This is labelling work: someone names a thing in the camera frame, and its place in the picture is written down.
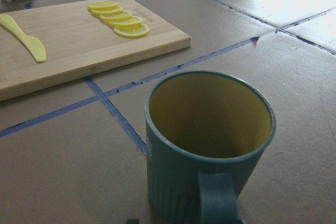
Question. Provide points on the teal mug yellow inside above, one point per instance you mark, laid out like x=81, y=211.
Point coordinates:
x=205, y=133

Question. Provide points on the bamboo cutting board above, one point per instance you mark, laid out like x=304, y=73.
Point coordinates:
x=77, y=45

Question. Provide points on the yellow plastic knife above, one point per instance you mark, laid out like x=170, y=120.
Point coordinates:
x=33, y=44

